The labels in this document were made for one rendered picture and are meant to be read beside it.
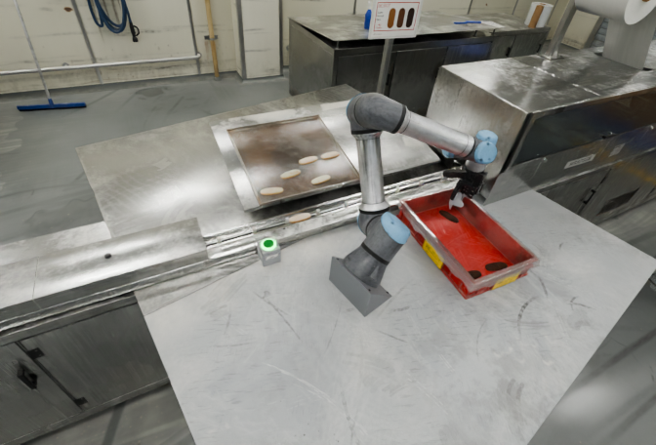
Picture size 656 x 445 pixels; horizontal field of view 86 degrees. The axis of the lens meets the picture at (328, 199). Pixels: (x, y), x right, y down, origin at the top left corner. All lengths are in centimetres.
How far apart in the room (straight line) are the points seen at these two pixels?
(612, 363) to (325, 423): 196
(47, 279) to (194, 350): 51
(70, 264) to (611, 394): 257
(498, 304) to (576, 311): 28
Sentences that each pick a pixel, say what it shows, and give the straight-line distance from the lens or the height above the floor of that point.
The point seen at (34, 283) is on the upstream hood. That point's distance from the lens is 143.
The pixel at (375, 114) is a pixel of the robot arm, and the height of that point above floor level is 139.
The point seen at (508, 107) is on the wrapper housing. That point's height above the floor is 128.
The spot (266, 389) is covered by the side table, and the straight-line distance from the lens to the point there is 114.
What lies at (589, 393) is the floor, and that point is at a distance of 253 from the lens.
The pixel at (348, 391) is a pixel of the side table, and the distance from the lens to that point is 114.
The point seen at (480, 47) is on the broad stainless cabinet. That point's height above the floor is 85.
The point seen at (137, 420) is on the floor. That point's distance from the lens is 210.
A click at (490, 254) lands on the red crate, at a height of 82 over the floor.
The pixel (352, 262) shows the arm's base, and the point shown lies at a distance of 120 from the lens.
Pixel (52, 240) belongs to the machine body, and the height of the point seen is 82.
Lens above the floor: 188
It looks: 40 degrees down
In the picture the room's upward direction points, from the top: 6 degrees clockwise
